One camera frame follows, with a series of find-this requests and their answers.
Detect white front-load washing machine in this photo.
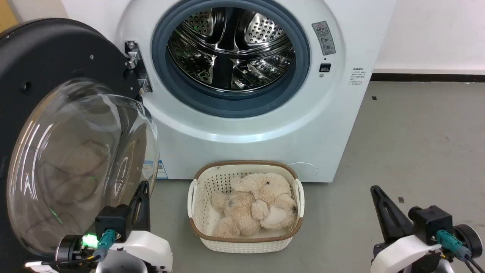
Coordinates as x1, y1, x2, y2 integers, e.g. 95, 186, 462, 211
61, 0, 396, 183

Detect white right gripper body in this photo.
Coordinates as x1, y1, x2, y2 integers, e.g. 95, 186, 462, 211
370, 235, 443, 273

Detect right teal plug black cable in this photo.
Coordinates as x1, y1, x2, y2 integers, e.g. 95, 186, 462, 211
436, 229, 485, 273

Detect stainless steel perforated drum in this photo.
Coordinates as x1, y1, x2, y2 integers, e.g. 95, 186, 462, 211
167, 7, 296, 92

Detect beige plush bear toy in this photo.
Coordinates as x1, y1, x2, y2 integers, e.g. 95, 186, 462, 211
210, 173, 298, 238

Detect grey warning sticker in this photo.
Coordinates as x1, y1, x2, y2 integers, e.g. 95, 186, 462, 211
312, 21, 336, 56

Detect metal door hinge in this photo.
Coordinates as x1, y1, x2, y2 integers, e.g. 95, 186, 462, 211
125, 41, 153, 94

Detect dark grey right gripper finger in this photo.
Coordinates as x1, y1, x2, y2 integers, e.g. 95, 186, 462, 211
370, 185, 399, 243
375, 186, 414, 240

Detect round white filter cover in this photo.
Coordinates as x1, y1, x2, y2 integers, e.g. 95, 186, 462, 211
287, 162, 320, 183

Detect yellow wooden panel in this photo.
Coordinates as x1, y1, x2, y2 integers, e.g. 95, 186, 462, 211
0, 0, 19, 33

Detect black round glass washer door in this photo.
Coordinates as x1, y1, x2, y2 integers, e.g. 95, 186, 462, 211
0, 18, 160, 273

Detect left teal plug black cable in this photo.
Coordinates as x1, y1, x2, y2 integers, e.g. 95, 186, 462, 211
41, 229, 116, 266

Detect black skirting board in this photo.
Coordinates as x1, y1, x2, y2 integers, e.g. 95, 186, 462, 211
370, 73, 485, 83

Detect teal plug black cable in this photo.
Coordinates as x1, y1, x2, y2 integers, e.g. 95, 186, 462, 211
436, 229, 485, 273
41, 229, 116, 266

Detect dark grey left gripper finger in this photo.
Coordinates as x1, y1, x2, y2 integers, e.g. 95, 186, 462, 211
141, 181, 151, 233
128, 181, 146, 233

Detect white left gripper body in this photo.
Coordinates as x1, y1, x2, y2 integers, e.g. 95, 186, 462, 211
95, 230, 174, 273

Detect white plastic laundry basket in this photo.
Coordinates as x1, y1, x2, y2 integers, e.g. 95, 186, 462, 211
187, 160, 305, 254

